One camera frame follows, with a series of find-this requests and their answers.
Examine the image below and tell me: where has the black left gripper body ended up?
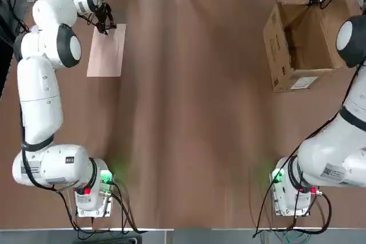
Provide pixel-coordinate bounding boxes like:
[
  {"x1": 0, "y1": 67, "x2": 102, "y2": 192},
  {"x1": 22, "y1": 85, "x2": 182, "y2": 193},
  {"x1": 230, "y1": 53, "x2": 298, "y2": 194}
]
[{"x1": 93, "y1": 2, "x2": 113, "y2": 26}]

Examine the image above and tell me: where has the brown cardboard box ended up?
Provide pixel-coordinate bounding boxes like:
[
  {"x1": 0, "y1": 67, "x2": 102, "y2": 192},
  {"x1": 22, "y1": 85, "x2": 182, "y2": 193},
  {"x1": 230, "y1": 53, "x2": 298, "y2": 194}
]
[{"x1": 262, "y1": 0, "x2": 361, "y2": 94}]

